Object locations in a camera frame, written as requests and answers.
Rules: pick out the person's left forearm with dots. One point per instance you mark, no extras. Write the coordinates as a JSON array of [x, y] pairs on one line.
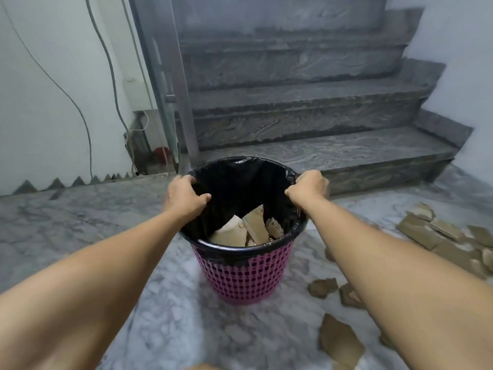
[[77, 296]]

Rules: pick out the red round object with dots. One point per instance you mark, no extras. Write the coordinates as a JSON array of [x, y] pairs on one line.
[[161, 154]]

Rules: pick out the person's left hand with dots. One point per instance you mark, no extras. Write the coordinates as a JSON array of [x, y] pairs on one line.
[[185, 200]]

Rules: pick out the pile of brown paper pieces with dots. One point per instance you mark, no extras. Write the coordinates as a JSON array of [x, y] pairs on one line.
[[420, 233]]

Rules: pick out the pink bin with black liner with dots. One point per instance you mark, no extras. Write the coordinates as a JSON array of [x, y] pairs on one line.
[[246, 277]]

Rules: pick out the metal framed glass panel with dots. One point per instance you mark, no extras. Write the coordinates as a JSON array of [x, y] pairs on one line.
[[183, 123]]

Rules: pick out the black plastic bag liner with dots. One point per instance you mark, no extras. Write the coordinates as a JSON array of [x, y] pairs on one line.
[[239, 181]]

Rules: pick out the brown paper piece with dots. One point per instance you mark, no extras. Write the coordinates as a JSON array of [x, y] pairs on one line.
[[256, 223]]

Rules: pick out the dark box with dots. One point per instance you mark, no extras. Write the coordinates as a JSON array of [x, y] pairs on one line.
[[140, 150]]

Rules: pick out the grey granite staircase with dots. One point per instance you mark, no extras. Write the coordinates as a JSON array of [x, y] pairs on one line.
[[327, 150]]

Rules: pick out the person's right hand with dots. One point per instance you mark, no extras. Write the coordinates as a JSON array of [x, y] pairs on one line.
[[312, 188]]

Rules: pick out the person's right forearm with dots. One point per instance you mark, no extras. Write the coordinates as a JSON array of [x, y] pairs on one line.
[[404, 289]]

